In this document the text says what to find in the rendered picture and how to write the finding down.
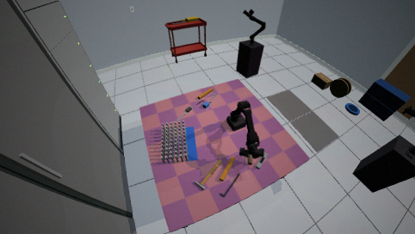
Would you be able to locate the orange rectangular block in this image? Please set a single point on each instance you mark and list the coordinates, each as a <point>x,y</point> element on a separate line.
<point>229,165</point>
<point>205,93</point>

